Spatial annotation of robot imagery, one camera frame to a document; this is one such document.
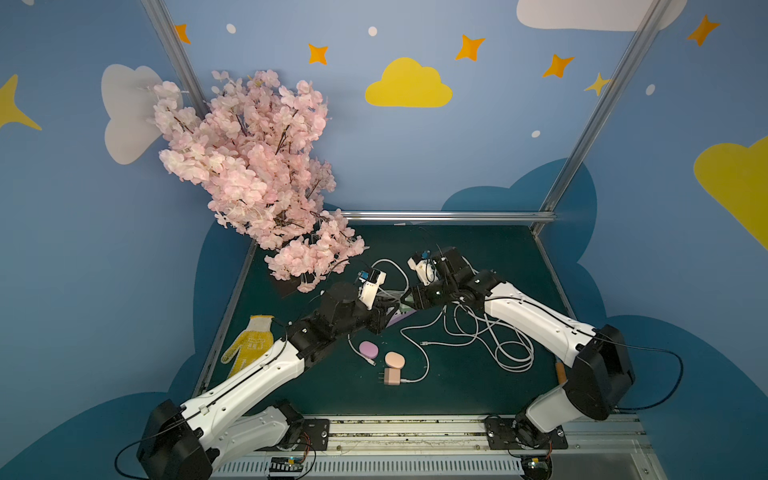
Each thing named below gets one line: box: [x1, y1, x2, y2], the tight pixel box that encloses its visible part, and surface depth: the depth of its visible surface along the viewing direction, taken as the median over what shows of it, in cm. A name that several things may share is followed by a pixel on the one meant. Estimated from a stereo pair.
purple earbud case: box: [359, 341, 379, 359], surface depth 90 cm
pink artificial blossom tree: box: [152, 69, 366, 292], surface depth 70 cm
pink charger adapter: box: [384, 368, 401, 386], surface depth 84 cm
